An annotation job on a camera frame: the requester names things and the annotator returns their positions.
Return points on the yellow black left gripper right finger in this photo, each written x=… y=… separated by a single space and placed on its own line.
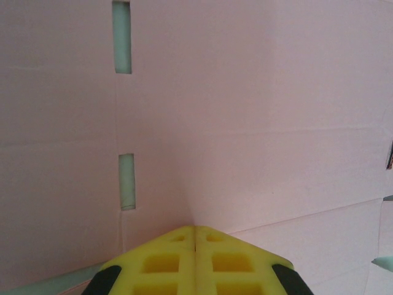
x=233 y=264

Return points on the pink paper box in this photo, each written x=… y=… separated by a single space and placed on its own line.
x=245 y=123

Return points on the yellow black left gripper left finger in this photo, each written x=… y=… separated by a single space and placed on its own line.
x=165 y=264

